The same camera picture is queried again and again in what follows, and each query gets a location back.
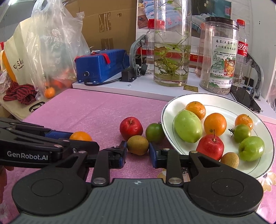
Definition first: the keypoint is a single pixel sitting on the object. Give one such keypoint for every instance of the red-capped clear bottle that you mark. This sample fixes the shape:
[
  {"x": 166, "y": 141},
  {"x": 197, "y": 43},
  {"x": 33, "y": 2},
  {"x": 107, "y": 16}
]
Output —
[{"x": 150, "y": 43}]

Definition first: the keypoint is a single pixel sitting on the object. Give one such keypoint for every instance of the black smartphone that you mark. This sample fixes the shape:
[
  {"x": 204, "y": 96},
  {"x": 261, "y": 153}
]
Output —
[{"x": 243, "y": 97}]

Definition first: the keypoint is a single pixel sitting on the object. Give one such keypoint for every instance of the white platform board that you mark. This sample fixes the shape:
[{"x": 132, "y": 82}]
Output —
[{"x": 144, "y": 86}]

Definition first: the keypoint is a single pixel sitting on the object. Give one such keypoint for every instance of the red apple on cloth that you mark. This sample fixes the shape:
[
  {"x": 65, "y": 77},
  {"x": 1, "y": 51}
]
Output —
[{"x": 129, "y": 127}]

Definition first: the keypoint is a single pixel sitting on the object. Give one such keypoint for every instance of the dark green tangerine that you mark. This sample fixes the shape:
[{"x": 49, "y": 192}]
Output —
[{"x": 154, "y": 133}]

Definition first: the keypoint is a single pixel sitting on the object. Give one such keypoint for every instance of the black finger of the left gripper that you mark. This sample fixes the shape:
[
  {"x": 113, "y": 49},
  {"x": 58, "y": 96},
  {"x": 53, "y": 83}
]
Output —
[
  {"x": 40, "y": 139},
  {"x": 33, "y": 129}
]

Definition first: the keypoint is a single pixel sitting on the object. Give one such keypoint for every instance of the tall glass vase with plant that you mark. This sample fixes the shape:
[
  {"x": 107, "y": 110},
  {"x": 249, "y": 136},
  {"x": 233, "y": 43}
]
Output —
[{"x": 172, "y": 42}]

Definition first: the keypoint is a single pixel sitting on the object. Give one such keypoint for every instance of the black adapter block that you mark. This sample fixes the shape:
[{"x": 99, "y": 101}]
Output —
[{"x": 128, "y": 75}]

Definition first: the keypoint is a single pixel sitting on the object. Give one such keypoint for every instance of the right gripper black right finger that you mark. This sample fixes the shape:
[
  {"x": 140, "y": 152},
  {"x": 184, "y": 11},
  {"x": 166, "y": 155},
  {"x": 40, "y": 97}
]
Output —
[{"x": 174, "y": 163}]

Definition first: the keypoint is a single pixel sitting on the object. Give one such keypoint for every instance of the gold warning sticker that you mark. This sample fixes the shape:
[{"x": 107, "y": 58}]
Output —
[{"x": 190, "y": 88}]

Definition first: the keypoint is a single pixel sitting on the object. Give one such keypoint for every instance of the large orange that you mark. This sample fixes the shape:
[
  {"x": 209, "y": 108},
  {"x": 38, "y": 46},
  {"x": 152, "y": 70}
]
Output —
[
  {"x": 80, "y": 135},
  {"x": 215, "y": 123}
]

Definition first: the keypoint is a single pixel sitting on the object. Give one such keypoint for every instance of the cardboard box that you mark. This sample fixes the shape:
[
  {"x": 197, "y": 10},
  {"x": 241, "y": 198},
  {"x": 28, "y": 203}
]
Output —
[{"x": 107, "y": 24}]

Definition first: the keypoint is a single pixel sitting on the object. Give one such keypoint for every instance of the red apple with stem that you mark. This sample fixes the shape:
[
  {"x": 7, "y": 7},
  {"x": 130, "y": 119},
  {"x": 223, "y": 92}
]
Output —
[{"x": 211, "y": 145}]

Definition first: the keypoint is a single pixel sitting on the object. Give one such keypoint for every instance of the round green apple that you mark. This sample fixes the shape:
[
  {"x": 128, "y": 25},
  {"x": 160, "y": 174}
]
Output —
[{"x": 251, "y": 148}]

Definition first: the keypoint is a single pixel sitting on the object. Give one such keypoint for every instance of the yellow-brown kiwi-like fruit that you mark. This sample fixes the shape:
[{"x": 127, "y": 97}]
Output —
[{"x": 138, "y": 145}]

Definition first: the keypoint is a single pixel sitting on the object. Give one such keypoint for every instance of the cola bottle red cap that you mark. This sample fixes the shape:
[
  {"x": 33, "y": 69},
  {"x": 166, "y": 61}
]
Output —
[{"x": 242, "y": 52}]

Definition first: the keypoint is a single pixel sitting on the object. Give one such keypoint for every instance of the large oblong green fruit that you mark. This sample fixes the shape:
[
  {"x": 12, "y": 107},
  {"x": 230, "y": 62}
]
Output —
[{"x": 188, "y": 126}]

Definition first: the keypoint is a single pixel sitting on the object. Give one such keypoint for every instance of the blue power box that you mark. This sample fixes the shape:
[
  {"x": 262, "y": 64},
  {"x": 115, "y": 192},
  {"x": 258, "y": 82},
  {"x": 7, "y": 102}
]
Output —
[{"x": 100, "y": 66}]

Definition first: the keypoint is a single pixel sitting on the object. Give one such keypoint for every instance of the red striped cloth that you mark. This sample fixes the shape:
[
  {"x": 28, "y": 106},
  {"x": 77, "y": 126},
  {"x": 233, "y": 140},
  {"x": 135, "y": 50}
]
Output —
[{"x": 25, "y": 94}]

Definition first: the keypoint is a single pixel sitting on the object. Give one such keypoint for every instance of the cream tote bag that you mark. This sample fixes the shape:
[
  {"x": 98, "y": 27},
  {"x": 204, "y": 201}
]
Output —
[{"x": 18, "y": 67}]

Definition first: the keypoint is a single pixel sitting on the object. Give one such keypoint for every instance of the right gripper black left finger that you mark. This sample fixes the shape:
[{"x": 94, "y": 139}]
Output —
[{"x": 88, "y": 165}]

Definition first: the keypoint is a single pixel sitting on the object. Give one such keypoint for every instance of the clear plastic bag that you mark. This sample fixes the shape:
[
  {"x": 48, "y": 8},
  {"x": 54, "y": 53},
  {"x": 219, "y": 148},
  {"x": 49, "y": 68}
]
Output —
[{"x": 54, "y": 41}]

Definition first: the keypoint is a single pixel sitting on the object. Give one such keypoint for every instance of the small mandarin orange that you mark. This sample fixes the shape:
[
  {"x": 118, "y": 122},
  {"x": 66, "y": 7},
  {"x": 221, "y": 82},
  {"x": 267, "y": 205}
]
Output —
[
  {"x": 197, "y": 108},
  {"x": 244, "y": 119}
]

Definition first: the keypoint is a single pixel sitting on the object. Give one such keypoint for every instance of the small tan longan fruit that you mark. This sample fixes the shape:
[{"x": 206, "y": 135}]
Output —
[{"x": 231, "y": 159}]

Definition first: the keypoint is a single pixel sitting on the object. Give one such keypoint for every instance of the clear plastic jar with label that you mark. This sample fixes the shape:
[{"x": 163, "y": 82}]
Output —
[{"x": 219, "y": 54}]

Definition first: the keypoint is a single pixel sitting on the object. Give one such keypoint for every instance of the pink tablecloth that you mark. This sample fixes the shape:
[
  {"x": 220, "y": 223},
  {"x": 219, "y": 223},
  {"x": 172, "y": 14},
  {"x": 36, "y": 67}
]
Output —
[{"x": 100, "y": 115}]

